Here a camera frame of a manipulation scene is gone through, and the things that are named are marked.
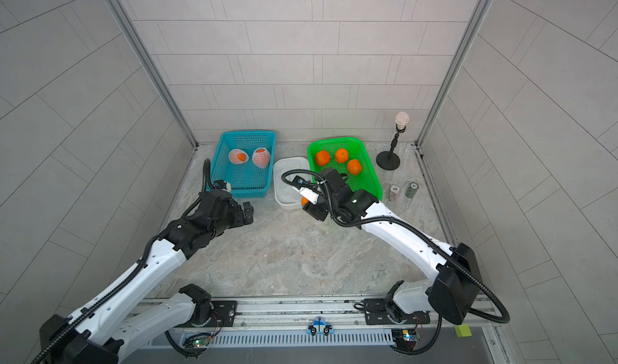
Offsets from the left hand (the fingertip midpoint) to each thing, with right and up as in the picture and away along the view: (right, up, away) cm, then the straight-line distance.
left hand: (248, 207), depth 79 cm
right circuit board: (+48, -35, -11) cm, 61 cm away
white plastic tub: (+12, +2, +11) cm, 16 cm away
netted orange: (+25, +17, +26) cm, 40 cm away
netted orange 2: (+33, +18, +26) cm, 46 cm away
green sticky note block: (+64, -32, -13) cm, 73 cm away
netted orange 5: (-2, +17, +23) cm, 29 cm away
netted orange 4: (-12, +18, +24) cm, 32 cm away
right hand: (+20, +3, -2) cm, 21 cm away
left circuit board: (-8, -34, -15) cm, 38 cm away
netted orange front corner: (+39, +13, +23) cm, 47 cm away
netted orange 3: (+20, +5, -14) cm, 25 cm away
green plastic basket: (+37, +17, +29) cm, 50 cm away
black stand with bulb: (+56, +16, +30) cm, 65 cm away
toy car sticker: (+24, -32, -11) cm, 42 cm away
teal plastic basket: (-8, +7, +24) cm, 26 cm away
